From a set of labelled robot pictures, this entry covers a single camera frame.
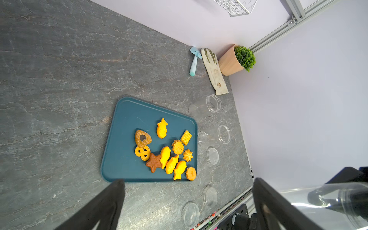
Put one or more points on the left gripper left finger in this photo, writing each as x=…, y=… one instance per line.
x=102, y=212

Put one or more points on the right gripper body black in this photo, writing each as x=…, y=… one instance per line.
x=346, y=192

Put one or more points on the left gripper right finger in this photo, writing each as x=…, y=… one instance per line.
x=274, y=211

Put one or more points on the clear jar with cookies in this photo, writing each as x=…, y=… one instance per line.
x=214, y=135

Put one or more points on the dark brown star cookie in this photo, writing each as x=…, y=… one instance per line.
x=154, y=162

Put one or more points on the brown pretzel cookie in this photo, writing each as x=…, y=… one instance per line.
x=143, y=153

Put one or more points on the teal plastic tray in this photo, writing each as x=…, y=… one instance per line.
x=120, y=161

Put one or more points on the brown heart cookie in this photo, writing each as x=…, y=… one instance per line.
x=142, y=138

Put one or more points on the round brown cookie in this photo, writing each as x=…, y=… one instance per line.
x=191, y=173

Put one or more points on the round ridged orange cookie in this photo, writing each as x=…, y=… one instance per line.
x=177, y=147

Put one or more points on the orange fish cookie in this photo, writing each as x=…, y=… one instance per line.
x=162, y=129

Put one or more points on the yellow swirl flower cookie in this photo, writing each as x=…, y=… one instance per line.
x=187, y=155

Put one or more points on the yellow square cracker cookie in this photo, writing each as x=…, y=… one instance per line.
x=186, y=137

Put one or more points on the beige gardening glove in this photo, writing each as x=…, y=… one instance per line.
x=214, y=73

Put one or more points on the potted green plant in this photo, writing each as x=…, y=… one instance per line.
x=236, y=59

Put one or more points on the light blue garden trowel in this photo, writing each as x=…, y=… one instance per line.
x=197, y=55

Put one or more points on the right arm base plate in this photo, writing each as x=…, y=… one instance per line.
x=239, y=220

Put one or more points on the white wire wall shelf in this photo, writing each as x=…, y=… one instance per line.
x=237, y=7

